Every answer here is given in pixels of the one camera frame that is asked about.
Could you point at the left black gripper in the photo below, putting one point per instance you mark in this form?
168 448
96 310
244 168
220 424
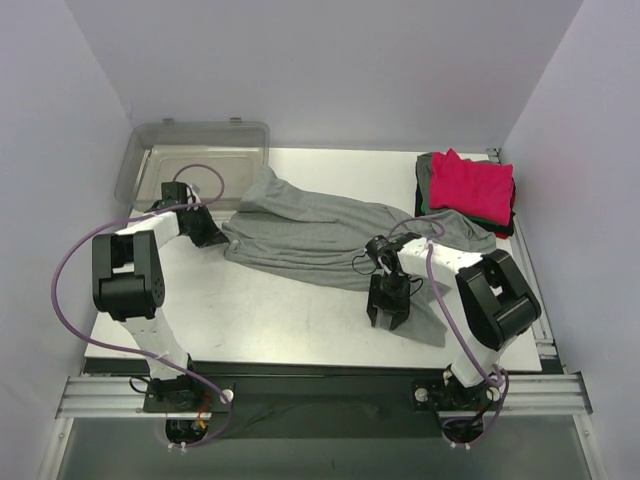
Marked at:
198 226

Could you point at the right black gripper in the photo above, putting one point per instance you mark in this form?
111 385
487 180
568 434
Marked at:
388 301

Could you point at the grey t-shirt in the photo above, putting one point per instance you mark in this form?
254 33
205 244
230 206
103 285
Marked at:
319 238
424 174

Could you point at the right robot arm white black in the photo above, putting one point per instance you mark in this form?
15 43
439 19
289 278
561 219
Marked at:
485 299

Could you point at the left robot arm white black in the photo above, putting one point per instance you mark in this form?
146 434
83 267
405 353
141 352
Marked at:
128 282

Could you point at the folded grey t-shirt in stack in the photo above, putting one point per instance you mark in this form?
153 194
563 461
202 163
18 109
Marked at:
424 174

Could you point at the clear plastic bin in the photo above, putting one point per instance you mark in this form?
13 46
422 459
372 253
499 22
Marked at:
221 160

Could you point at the folded magenta t-shirt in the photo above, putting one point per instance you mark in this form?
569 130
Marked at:
473 188

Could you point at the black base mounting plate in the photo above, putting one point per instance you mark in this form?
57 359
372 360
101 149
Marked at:
268 401

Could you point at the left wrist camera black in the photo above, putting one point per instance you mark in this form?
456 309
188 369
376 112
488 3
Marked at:
174 193

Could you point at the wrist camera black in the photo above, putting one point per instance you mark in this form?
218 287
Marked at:
379 247
174 193

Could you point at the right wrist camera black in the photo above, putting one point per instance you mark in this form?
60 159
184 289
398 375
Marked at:
379 247

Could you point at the aluminium frame rail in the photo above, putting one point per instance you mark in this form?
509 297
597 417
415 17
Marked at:
101 397

